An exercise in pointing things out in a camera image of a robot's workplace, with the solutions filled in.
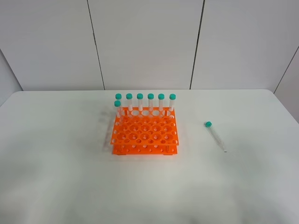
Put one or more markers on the orange test tube rack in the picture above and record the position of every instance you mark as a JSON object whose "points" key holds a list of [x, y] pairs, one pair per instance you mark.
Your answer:
{"points": [[145, 132]]}

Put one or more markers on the test tube with green cap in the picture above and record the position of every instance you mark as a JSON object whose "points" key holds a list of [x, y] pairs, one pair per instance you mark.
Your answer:
{"points": [[209, 126]]}

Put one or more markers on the second row tube green cap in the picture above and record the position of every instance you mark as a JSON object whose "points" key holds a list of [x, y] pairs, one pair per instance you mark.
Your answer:
{"points": [[119, 110]]}

